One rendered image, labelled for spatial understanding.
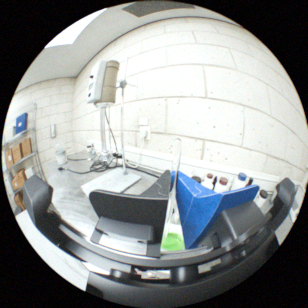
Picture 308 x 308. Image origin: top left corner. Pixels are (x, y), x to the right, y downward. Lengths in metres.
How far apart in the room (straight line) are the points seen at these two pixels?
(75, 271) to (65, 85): 2.68
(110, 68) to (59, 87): 2.20
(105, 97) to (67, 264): 0.62
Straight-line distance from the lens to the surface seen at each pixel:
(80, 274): 0.37
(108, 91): 0.44
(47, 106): 2.49
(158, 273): 0.24
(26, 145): 2.17
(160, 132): 0.62
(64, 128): 2.45
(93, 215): 0.42
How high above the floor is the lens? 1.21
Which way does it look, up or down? 19 degrees down
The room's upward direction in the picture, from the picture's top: 1 degrees clockwise
